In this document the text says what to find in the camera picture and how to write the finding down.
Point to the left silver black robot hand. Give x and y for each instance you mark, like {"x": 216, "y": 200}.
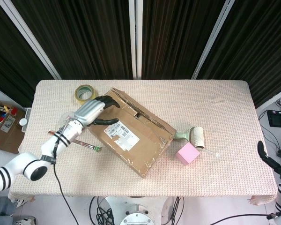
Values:
{"x": 89, "y": 111}

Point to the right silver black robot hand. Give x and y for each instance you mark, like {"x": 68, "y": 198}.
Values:
{"x": 272, "y": 164}

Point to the brown cardboard box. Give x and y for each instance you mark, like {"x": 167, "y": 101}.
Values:
{"x": 133, "y": 140}

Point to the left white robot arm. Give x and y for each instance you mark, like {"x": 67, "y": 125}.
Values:
{"x": 35, "y": 168}

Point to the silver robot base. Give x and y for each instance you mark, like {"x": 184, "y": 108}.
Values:
{"x": 137, "y": 215}

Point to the open cardboard box with labels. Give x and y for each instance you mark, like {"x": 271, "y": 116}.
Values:
{"x": 11, "y": 138}

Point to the yellow packing tape roll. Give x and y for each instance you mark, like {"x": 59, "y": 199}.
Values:
{"x": 80, "y": 97}

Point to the clear jar of clips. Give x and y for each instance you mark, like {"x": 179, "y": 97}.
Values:
{"x": 65, "y": 117}

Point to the black electronic device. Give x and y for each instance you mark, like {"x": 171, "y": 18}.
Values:
{"x": 277, "y": 119}

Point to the clear plastic tube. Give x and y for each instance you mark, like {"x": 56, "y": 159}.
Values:
{"x": 210, "y": 153}

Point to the white round cap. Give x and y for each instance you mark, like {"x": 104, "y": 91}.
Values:
{"x": 23, "y": 122}

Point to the dark curtain panel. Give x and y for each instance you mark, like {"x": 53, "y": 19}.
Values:
{"x": 9, "y": 58}
{"x": 260, "y": 47}
{"x": 84, "y": 35}
{"x": 178, "y": 35}

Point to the pink foam cube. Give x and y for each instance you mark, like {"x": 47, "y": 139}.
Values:
{"x": 187, "y": 154}

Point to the pink waffle tablecloth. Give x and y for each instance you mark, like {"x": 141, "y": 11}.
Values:
{"x": 201, "y": 105}

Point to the white frame post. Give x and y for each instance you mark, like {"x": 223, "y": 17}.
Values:
{"x": 214, "y": 35}
{"x": 31, "y": 35}
{"x": 132, "y": 35}

